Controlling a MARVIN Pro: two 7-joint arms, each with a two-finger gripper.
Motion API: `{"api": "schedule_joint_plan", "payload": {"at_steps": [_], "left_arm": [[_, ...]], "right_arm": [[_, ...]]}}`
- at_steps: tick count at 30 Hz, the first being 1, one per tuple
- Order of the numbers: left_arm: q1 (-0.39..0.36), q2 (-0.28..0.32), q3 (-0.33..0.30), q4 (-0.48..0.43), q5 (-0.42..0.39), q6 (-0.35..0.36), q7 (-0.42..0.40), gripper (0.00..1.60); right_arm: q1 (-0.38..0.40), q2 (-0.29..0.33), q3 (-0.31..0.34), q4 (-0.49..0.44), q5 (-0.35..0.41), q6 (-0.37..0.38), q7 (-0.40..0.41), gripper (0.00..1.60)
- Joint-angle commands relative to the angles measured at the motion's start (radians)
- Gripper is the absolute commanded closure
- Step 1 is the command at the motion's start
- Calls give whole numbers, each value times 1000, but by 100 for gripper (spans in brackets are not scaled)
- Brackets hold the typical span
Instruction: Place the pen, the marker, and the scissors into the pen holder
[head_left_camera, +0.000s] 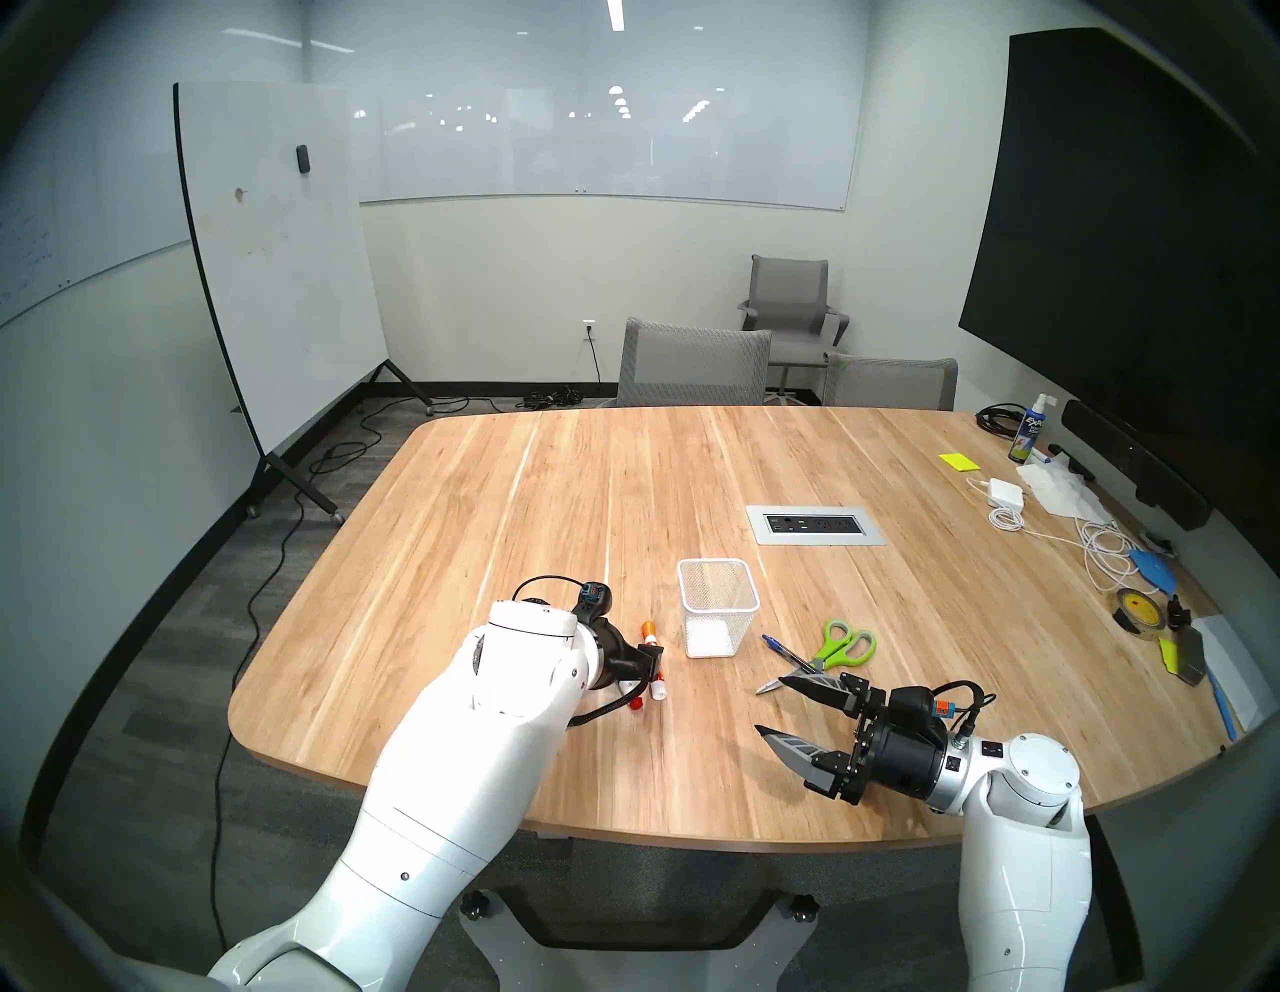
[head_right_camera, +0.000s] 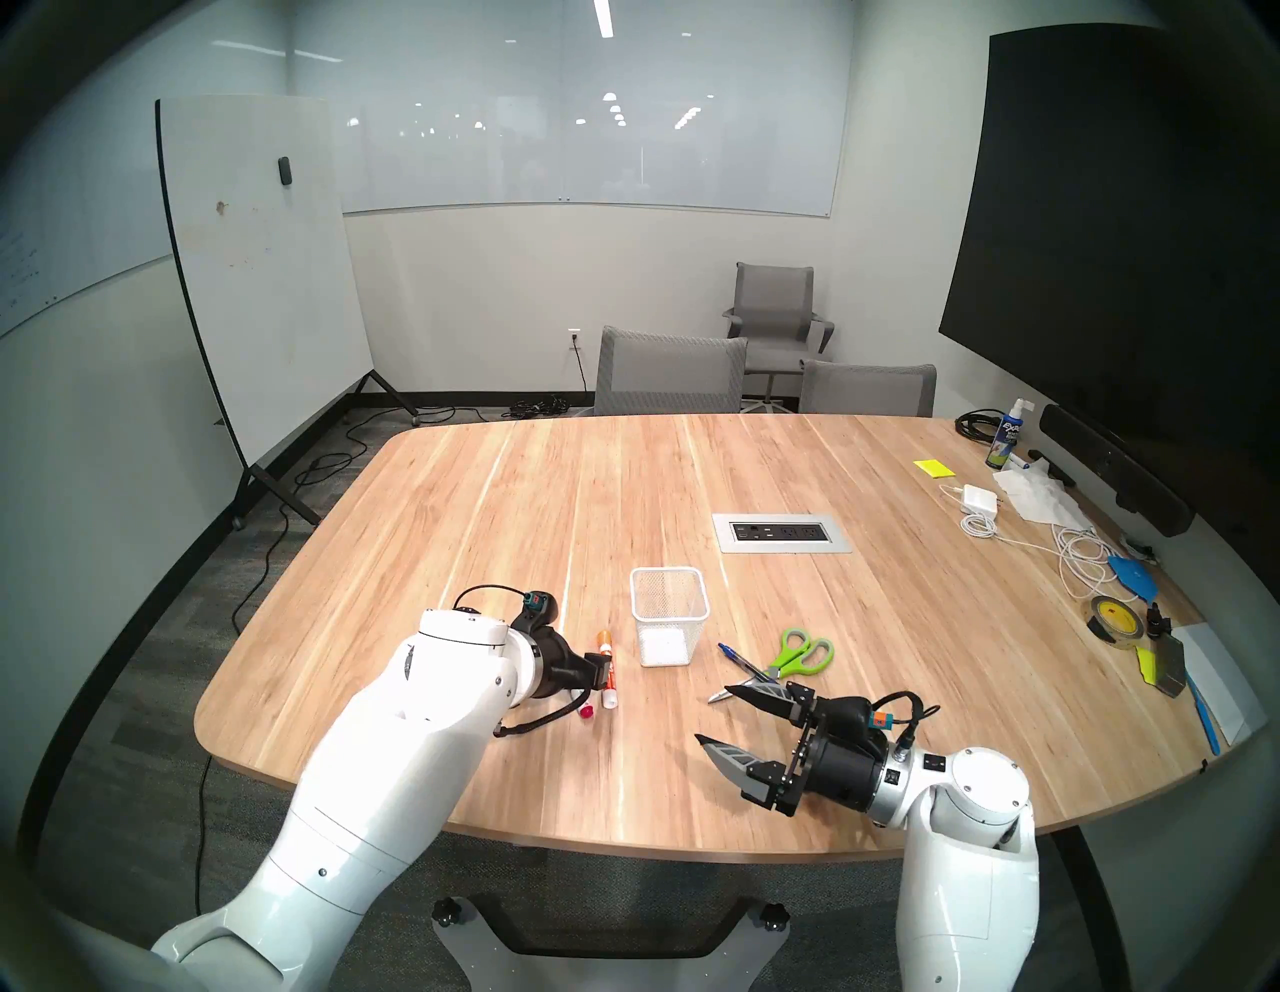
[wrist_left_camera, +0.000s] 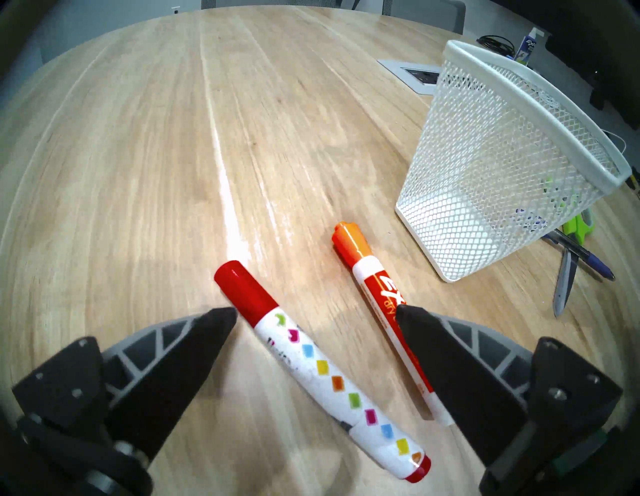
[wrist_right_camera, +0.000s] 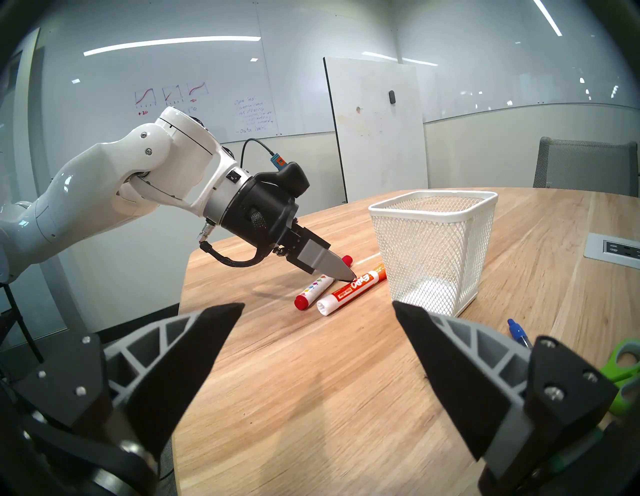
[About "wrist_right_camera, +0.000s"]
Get black left camera cable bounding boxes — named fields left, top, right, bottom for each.
left=240, top=138, right=287, bottom=169

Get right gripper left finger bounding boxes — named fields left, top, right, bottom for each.
left=12, top=301, right=246, bottom=461

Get black left gripper cable loop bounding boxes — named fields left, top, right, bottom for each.
left=199, top=222, right=276, bottom=268

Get blue ballpoint pen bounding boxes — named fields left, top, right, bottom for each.
left=507, top=319, right=531, bottom=348

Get red cap dotted marker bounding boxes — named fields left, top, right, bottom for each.
left=294, top=255, right=354, bottom=311

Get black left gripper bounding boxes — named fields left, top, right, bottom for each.
left=219, top=172, right=357, bottom=282

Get orange cap white marker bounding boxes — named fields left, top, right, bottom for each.
left=317, top=264, right=387, bottom=317

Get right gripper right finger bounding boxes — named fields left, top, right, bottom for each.
left=392, top=300, right=621, bottom=496

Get wide grey mesh chair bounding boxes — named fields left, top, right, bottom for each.
left=533, top=137, right=640, bottom=197

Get grey table power outlet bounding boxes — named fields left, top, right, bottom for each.
left=584, top=232, right=640, bottom=271

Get white mesh pen holder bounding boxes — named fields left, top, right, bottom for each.
left=368, top=190, right=500, bottom=318

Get rolling whiteboard on stand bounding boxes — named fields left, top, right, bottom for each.
left=323, top=56, right=429, bottom=203

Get written wall whiteboard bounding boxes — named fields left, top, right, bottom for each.
left=40, top=0, right=398, bottom=151

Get black metal stand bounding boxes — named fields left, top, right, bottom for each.
left=0, top=282, right=45, bottom=362

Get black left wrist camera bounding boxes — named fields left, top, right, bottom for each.
left=255, top=162, right=310, bottom=199

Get green handled scissors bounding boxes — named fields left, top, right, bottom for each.
left=600, top=338, right=640, bottom=416

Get glass wall board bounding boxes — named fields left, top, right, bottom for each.
left=397, top=0, right=640, bottom=123

